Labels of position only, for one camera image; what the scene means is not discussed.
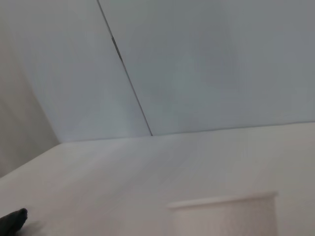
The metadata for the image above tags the dark blue rag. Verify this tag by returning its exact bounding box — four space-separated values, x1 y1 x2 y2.
0 208 29 236

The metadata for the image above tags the white paper cup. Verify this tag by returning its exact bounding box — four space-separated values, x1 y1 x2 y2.
167 191 279 236

